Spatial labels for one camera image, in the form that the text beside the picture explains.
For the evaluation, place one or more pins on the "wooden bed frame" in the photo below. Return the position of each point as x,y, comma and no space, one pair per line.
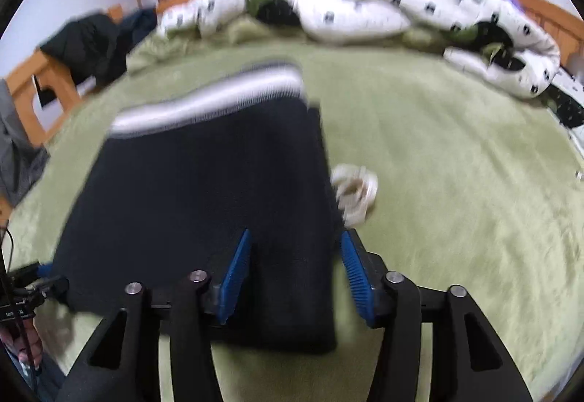
41,73

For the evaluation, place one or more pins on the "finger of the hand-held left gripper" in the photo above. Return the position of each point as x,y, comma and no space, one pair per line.
45,269

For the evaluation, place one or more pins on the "person's left hand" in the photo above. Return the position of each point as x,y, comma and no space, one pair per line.
25,347

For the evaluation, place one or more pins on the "black pants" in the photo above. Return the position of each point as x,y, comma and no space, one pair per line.
196,201

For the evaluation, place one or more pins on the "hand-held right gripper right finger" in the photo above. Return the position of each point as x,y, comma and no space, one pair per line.
358,283

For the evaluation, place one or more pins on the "person's leg in jeans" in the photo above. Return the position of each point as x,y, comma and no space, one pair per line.
39,379

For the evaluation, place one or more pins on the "black jacket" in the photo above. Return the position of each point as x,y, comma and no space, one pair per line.
86,51

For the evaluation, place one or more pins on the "crumpled green fleece blanket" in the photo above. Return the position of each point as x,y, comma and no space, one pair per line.
191,35

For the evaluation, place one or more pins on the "white floral quilt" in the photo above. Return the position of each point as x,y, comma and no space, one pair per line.
365,5

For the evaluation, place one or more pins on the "navy blue garment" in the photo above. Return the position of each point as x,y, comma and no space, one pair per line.
141,26

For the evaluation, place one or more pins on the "grey jeans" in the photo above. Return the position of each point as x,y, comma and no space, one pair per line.
16,151

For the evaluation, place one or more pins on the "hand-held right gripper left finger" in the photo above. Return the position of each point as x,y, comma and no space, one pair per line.
235,279

